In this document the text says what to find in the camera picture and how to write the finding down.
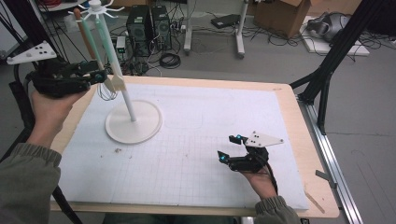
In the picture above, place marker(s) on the white foam mat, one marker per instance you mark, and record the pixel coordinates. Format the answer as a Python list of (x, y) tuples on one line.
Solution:
[(202, 109)]

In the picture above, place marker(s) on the black computer tower round fan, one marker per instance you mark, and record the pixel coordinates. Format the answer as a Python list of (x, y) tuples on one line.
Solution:
[(162, 28)]

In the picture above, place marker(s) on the white rack stand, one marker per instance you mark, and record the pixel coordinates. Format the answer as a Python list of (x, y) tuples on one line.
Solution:
[(134, 124)]

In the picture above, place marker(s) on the grey metal bracket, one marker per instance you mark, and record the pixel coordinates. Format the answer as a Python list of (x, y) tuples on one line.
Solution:
[(325, 177)]

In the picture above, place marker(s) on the person's left hand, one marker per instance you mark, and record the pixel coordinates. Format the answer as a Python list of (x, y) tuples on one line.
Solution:
[(49, 115)]

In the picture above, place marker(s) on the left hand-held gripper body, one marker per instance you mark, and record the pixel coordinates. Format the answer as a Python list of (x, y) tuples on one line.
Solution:
[(56, 79)]

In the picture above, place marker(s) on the tan tape strip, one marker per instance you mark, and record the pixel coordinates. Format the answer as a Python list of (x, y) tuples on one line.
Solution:
[(314, 202)]

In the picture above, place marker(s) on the grey padded headset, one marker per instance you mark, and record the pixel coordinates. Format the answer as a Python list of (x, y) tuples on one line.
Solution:
[(330, 26)]

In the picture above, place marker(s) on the person's right hand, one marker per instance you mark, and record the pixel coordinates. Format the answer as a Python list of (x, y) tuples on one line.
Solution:
[(261, 183)]

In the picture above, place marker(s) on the black computer tower green label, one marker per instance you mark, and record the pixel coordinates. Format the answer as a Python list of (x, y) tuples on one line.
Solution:
[(138, 34)]

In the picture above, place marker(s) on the white flat board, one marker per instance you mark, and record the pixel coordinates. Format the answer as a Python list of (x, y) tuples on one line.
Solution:
[(336, 48)]

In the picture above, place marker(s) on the aluminium rail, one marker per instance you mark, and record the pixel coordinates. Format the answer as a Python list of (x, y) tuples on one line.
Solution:
[(323, 146)]

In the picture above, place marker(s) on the white metal stand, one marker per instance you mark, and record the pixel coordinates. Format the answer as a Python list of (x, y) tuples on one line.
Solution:
[(187, 31)]

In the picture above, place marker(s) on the black flat device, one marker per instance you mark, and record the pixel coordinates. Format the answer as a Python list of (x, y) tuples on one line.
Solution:
[(225, 20)]

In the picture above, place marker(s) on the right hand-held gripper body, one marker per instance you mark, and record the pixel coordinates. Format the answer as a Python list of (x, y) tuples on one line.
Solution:
[(249, 160)]

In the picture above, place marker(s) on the cardboard box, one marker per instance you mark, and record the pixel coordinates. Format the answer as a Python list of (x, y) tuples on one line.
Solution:
[(280, 15)]

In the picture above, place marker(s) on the small white power box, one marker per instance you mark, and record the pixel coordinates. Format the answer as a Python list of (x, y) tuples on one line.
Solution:
[(120, 45)]

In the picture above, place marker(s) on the black metal frame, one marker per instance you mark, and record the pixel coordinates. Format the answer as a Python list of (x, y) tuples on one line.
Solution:
[(344, 40), (29, 21)]

